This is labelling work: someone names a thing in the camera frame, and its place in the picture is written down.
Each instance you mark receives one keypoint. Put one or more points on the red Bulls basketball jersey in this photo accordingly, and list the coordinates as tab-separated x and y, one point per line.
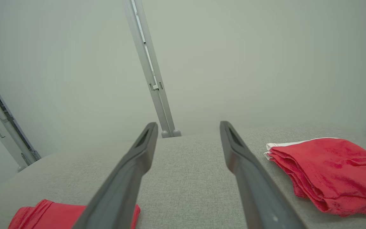
52	216

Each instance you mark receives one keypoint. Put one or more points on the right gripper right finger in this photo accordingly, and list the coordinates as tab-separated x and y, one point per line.
256	190

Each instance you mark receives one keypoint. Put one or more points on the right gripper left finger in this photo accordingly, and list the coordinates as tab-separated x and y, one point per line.
122	184

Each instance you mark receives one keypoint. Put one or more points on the grey straight partition post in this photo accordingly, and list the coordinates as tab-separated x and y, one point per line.
141	51
167	108

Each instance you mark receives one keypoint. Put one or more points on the grey slotted corner post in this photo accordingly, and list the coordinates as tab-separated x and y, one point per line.
2	127

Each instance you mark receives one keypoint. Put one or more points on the red Bulls basketball shorts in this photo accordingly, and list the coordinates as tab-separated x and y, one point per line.
335	171

